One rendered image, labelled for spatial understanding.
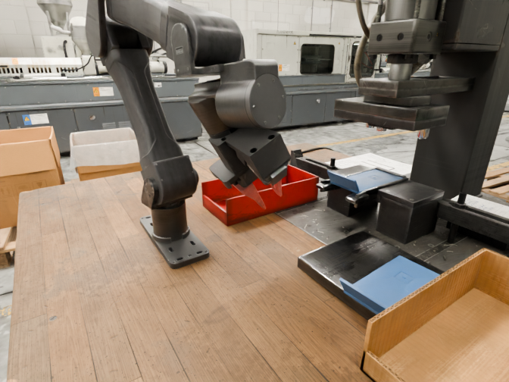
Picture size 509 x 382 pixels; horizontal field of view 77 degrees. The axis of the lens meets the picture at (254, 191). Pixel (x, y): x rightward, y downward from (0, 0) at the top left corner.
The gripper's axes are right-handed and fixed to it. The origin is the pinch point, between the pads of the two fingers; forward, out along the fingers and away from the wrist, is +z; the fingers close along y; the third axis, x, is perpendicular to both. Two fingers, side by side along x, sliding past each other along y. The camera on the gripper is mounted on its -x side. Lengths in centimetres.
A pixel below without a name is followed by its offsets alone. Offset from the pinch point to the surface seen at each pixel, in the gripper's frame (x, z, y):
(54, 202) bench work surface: 43, -6, -36
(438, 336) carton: -25.4, 12.9, 3.2
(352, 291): -17.1, 7.1, -0.9
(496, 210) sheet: -13.4, 26.0, 34.0
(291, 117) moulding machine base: 454, 239, 224
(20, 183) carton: 209, 21, -93
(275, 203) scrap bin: 13.9, 13.2, 3.9
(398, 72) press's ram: 1.8, -2.6, 32.1
